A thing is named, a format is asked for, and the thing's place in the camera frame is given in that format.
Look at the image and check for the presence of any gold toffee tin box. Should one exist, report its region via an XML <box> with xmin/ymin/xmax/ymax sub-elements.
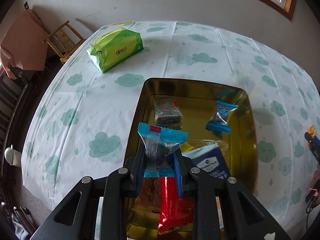
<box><xmin>122</xmin><ymin>77</ymin><xmax>259</xmax><ymax>240</ymax></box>

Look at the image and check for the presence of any green tissue pack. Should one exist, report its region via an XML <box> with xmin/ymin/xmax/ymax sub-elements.
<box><xmin>87</xmin><ymin>28</ymin><xmax>144</xmax><ymax>74</ymax></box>

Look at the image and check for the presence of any yellow small snack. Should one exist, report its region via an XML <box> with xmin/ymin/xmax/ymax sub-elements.
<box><xmin>180</xmin><ymin>142</ymin><xmax>195</xmax><ymax>153</ymax></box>

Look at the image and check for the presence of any cloud print tablecloth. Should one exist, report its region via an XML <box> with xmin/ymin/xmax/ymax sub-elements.
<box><xmin>22</xmin><ymin>22</ymin><xmax>319</xmax><ymax>239</ymax></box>

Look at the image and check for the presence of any person's hand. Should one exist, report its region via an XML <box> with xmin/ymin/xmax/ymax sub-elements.
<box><xmin>309</xmin><ymin>170</ymin><xmax>319</xmax><ymax>191</ymax></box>

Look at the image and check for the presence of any clear orange snack bag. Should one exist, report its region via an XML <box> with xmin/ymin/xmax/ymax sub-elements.
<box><xmin>135</xmin><ymin>178</ymin><xmax>161</xmax><ymax>213</ymax></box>

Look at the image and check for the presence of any dark wooden bench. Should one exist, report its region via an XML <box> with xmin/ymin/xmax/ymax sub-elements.
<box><xmin>1</xmin><ymin>73</ymin><xmax>28</xmax><ymax>177</ymax></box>

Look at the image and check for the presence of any blue soda cracker pack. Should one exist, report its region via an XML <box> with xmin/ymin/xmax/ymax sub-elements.
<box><xmin>182</xmin><ymin>142</ymin><xmax>231</xmax><ymax>179</ymax></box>

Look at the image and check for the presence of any orange snack packet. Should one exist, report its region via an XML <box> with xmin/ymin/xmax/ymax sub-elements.
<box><xmin>307</xmin><ymin>125</ymin><xmax>315</xmax><ymax>138</ymax></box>

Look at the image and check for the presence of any white trash bin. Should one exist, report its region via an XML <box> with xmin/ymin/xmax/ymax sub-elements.
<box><xmin>4</xmin><ymin>145</ymin><xmax>22</xmax><ymax>167</ymax></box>

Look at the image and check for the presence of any twisted dough snack bag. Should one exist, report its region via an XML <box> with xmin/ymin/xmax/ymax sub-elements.
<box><xmin>190</xmin><ymin>139</ymin><xmax>229</xmax><ymax>151</ymax></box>

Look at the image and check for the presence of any pink cloth covered furniture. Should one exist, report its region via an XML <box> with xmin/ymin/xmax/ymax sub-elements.
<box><xmin>1</xmin><ymin>9</ymin><xmax>48</xmax><ymax>79</ymax></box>

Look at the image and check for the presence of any wooden chair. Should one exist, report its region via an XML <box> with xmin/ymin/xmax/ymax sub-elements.
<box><xmin>43</xmin><ymin>21</ymin><xmax>86</xmax><ymax>64</ymax></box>

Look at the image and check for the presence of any red snack packet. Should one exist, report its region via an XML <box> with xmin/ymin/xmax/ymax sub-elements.
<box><xmin>157</xmin><ymin>177</ymin><xmax>194</xmax><ymax>235</ymax></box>

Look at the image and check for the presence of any dark seaweed snack block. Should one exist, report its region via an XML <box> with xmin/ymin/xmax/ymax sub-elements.
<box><xmin>153</xmin><ymin>97</ymin><xmax>183</xmax><ymax>130</ymax></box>

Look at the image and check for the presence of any blue dark candy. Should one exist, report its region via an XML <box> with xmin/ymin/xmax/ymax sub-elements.
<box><xmin>206</xmin><ymin>100</ymin><xmax>239</xmax><ymax>134</ymax></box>

